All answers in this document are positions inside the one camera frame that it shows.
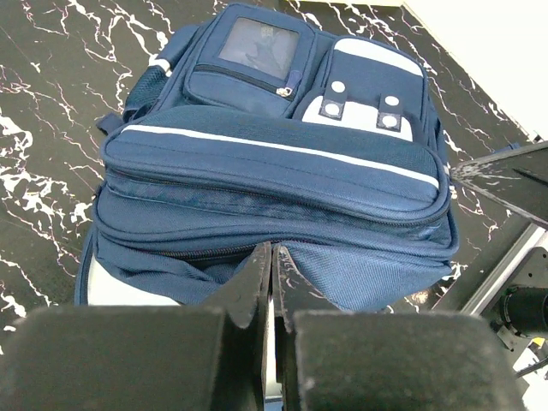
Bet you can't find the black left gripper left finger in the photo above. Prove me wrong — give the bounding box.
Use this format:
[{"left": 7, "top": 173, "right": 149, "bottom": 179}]
[{"left": 1, "top": 242, "right": 272, "bottom": 410}]

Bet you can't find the navy blue student backpack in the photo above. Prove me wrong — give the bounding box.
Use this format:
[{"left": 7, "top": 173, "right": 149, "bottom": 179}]
[{"left": 75, "top": 3, "right": 459, "bottom": 311}]

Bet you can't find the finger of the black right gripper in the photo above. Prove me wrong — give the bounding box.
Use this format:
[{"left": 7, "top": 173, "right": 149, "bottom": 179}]
[{"left": 451, "top": 141, "right": 547, "bottom": 229}]

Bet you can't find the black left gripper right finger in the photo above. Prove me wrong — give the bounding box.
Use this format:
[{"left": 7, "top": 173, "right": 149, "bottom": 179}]
[{"left": 271, "top": 245, "right": 523, "bottom": 410}]

